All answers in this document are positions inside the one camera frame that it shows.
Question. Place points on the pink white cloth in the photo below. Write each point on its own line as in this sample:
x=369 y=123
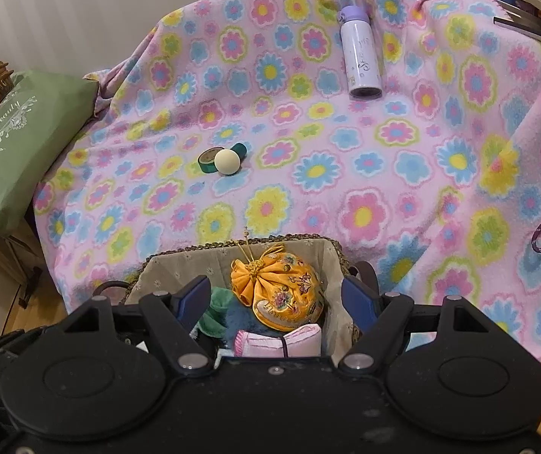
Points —
x=303 y=342

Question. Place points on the blue fluffy scrunchie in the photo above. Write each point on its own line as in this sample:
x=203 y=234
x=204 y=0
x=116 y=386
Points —
x=239 y=317

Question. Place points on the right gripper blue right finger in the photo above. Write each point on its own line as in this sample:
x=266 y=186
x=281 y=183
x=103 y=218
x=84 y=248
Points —
x=364 y=303

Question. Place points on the lavender white water bottle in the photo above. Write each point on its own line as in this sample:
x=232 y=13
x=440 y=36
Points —
x=360 y=57

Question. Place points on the green tape roll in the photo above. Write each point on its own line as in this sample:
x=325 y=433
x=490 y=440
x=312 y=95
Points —
x=206 y=160

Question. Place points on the woven basket with fabric liner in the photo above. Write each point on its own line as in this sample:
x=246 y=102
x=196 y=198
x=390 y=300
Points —
x=173 y=269

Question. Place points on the green embroidered pillow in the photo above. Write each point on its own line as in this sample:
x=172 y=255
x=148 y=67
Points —
x=38 y=119

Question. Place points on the cream foam ball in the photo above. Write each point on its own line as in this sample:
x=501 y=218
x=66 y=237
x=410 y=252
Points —
x=227 y=162

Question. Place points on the orange satin pouch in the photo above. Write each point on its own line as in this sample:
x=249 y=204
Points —
x=281 y=289

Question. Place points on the pink floral fleece blanket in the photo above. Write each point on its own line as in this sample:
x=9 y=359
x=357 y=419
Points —
x=437 y=183

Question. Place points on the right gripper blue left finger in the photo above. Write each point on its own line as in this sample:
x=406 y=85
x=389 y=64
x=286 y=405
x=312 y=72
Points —
x=188 y=305

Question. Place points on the teal keychain tag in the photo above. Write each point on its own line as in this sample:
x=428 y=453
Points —
x=240 y=149

